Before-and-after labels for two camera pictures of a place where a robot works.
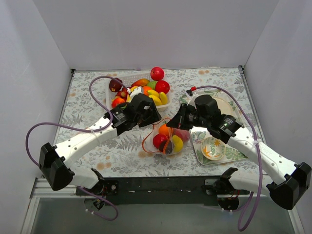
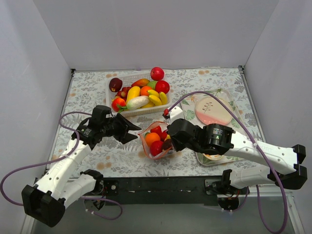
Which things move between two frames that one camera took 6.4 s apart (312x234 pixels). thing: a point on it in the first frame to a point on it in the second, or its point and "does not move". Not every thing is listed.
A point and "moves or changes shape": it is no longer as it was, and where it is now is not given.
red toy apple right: (162, 86) does not move
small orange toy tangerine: (145, 89) does not move
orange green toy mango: (141, 82) does not move
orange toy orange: (164, 129) to (150, 137)
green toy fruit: (152, 84) does not move
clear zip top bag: (151, 131) moves or changes shape
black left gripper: (151, 116) to (119, 128)
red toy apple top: (157, 73) does not move
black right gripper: (182, 117) to (178, 133)
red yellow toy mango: (159, 140) to (156, 147)
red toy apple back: (185, 134) moves or changes shape
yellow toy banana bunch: (159, 98) does not move
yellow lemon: (178, 144) moves or changes shape
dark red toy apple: (114, 86) does not move
